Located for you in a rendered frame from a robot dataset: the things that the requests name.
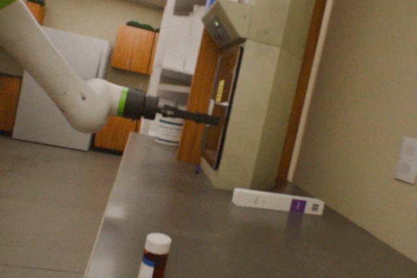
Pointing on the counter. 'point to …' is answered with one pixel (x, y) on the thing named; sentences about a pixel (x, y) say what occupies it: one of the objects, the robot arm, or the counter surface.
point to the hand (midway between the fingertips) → (208, 119)
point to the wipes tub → (169, 131)
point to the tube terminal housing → (266, 75)
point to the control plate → (217, 30)
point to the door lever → (213, 108)
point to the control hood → (230, 20)
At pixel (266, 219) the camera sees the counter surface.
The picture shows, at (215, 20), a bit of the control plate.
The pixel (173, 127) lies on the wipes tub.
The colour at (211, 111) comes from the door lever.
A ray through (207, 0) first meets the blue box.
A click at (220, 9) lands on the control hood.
